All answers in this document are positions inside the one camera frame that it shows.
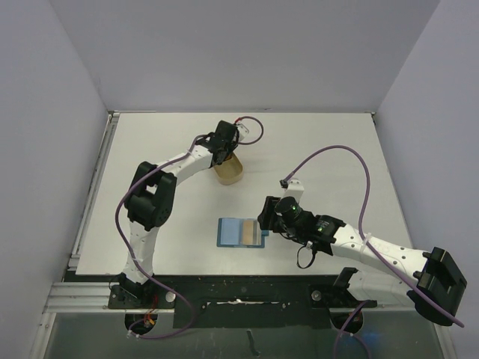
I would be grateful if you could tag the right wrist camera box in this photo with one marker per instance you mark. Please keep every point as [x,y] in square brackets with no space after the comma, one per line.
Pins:
[293,188]

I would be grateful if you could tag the blue leather card holder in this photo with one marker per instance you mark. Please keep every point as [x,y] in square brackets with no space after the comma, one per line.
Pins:
[229,233]

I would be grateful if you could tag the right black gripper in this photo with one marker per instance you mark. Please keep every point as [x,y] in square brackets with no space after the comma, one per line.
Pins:
[266,215]

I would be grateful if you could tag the aluminium rail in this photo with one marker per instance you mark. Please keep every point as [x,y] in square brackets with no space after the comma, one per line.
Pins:
[94,298]
[108,135]

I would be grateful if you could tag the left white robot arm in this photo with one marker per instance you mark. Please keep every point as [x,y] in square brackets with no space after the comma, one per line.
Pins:
[149,200]

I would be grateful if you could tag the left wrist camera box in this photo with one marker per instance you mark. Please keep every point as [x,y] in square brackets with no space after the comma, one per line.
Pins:
[242,132]

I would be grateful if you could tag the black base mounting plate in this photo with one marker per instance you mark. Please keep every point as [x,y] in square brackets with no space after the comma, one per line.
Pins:
[316,302]

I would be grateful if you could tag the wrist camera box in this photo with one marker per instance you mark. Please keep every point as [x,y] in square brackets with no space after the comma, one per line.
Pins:
[293,188]
[242,132]

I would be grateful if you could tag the aluminium front rail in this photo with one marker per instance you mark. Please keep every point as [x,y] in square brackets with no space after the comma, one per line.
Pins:
[94,298]

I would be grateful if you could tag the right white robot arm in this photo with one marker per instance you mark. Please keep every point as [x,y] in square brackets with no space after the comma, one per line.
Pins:
[429,281]

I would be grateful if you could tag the beige oval tray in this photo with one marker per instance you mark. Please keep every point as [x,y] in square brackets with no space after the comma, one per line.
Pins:
[229,171]

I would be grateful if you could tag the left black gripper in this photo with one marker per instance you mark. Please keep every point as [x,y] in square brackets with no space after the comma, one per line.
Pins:
[230,146]

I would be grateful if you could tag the aluminium left side rail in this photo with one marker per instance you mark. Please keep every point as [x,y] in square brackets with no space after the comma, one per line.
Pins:
[108,135]

